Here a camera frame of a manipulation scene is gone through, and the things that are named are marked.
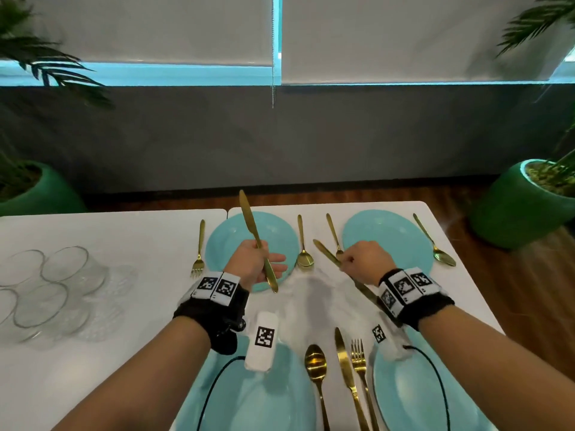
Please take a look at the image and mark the person's right hand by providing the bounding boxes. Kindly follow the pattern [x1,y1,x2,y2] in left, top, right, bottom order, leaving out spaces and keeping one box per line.
[339,241,398,287]

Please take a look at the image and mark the person's left hand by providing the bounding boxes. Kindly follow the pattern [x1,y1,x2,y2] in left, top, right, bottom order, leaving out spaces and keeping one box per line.
[223,239,288,292]

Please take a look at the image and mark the light blue plate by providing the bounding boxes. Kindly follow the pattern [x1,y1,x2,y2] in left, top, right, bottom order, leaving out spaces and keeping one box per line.
[204,211,301,293]
[341,209,434,277]
[371,327,500,431]
[172,334,317,431]

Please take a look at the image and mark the gold knife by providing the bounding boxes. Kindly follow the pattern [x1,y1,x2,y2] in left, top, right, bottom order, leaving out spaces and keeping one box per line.
[334,327,370,431]
[313,239,403,328]
[238,189,279,294]

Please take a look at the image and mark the gold fork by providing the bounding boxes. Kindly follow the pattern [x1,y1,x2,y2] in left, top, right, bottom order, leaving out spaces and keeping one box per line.
[325,213,345,257]
[190,219,207,279]
[350,338,381,431]

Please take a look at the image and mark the person's right forearm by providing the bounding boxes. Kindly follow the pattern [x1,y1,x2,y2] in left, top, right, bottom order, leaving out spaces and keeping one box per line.
[417,305,575,431]

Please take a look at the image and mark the black left marker wristband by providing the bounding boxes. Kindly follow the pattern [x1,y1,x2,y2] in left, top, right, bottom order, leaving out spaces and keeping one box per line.
[172,271,250,355]

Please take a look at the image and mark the black marker wristband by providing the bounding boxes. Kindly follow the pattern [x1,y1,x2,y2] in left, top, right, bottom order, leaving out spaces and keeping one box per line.
[377,266,456,332]
[172,271,250,355]

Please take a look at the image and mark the black right marker wristband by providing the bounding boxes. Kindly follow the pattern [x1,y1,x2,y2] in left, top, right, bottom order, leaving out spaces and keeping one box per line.
[377,266,456,332]

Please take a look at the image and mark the cyan lit window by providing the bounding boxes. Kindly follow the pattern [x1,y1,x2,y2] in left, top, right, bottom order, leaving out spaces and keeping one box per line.
[0,0,575,88]

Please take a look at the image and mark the green plant pot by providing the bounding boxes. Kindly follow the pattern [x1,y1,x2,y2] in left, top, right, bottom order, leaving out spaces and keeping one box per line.
[0,161,86,217]

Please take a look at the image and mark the white roller blind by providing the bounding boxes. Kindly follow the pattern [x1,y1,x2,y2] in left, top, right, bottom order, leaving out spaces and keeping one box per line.
[280,0,575,85]
[22,0,275,67]

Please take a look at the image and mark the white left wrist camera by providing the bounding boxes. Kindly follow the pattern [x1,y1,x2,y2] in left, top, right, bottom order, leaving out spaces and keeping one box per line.
[244,311,279,373]

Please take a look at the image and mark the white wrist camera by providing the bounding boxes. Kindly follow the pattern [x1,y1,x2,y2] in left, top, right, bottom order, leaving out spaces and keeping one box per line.
[370,311,412,362]
[244,311,279,373]

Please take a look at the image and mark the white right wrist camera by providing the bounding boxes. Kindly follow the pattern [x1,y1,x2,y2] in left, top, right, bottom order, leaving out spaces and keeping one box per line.
[370,311,412,362]

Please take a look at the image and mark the black left camera cable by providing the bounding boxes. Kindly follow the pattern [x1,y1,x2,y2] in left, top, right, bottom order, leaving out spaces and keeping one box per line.
[196,356,247,431]

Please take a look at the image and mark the black camera cable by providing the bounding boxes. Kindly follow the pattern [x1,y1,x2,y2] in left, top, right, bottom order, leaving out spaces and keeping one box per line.
[196,356,247,431]
[402,345,452,431]

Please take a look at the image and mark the black right camera cable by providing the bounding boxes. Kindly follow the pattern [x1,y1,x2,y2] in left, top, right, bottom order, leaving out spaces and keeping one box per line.
[402,345,452,431]

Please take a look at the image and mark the blind bead chain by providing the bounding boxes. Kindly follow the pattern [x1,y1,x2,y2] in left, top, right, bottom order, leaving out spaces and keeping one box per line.
[269,0,276,109]

